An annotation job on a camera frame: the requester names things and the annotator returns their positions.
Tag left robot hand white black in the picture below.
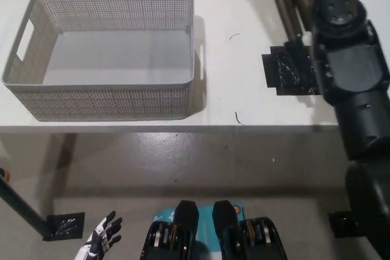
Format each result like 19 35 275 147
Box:
80 209 124 258

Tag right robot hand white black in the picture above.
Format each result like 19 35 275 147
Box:
284 32 314 71

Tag bronze tripod with black head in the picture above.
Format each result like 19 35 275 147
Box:
264 0 317 48

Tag black tape patch on desk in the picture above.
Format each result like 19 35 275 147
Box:
261 45 321 97

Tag robot body black teal blocks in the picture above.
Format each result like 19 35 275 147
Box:
139 199 289 260

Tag dark metal table leg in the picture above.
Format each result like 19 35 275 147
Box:
0 177 51 238

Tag grey perforated plastic basket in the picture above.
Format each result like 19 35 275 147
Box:
1 0 196 122

